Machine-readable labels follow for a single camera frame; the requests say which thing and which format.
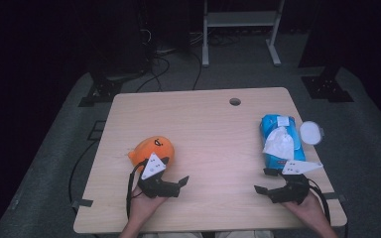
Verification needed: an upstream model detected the tangle of floor cables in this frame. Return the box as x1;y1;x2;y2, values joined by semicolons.
207;31;242;48

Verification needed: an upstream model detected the thin black floor cable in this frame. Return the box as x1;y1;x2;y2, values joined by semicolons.
191;49;203;91

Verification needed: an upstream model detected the black stand with flat base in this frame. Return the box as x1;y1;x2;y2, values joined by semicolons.
77;59;147;107
299;0;355;103

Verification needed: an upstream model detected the black floor frame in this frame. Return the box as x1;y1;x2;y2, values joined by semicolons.
87;120;107;142

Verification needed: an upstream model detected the left hand-held gripper black cable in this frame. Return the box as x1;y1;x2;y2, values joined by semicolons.
125;159;150;220

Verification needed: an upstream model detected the blue wet wipes pack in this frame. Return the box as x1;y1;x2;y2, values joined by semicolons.
259;113;325;172

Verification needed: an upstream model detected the hand-held gripper black cable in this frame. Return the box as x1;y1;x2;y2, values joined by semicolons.
125;159;150;220
307;178;331;226

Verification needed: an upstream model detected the grey tape strip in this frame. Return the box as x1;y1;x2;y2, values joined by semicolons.
71;198;94;209
323;191;347;203

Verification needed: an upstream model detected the black looped floor cable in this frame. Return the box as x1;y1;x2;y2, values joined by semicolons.
135;56;172;93

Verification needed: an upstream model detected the orange plush toy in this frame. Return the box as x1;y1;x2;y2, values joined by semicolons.
127;136;176;173

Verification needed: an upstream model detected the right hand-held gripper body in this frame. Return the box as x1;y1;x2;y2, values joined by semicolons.
267;160;323;205

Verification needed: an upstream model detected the person's right hand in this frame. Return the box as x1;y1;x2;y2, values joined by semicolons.
282;192;328;229

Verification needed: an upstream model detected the long black floor cable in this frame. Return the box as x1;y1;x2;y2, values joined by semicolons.
67;140;97;207

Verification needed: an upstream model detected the person's left hand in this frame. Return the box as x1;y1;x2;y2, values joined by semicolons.
129;191;168;223

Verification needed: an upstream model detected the white wet wipe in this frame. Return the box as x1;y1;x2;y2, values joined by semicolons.
262;126;295;162

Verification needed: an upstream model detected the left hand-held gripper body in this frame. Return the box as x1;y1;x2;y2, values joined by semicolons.
138;152;182;199

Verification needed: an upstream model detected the right hand-held gripper black cable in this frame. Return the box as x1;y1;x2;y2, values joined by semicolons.
307;178;331;226

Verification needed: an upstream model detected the white metal stand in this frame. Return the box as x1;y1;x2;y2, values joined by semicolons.
201;0;286;68

